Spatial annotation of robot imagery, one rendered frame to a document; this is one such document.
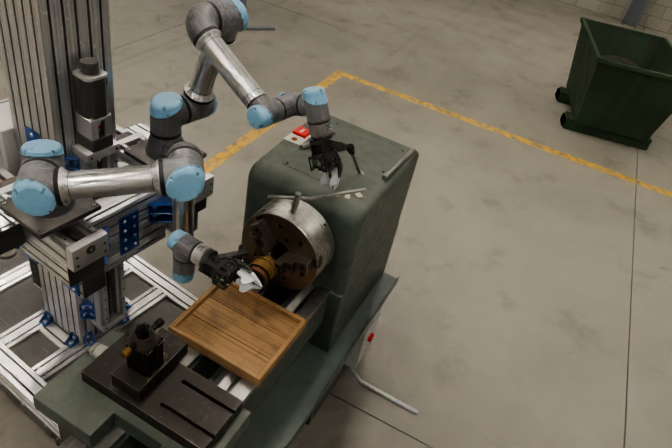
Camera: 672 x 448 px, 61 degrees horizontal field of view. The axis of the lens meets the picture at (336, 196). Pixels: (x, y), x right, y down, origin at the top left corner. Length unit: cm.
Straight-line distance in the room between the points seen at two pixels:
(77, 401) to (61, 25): 112
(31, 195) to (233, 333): 76
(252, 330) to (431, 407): 135
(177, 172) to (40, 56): 58
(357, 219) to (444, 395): 144
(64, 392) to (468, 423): 197
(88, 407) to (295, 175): 99
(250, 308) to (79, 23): 110
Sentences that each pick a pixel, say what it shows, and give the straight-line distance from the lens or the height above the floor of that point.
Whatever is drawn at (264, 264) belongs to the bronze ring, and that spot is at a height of 112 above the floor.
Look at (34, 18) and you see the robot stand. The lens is 200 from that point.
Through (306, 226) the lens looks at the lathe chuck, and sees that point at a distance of 192.
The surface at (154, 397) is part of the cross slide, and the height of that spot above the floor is 97.
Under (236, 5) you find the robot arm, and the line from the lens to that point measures 204.
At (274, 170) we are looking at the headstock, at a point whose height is 125.
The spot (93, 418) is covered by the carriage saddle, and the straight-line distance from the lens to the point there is 180.
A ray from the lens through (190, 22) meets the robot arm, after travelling 195.
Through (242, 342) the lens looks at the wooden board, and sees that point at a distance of 199.
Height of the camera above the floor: 243
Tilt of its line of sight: 35 degrees down
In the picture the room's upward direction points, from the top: 12 degrees clockwise
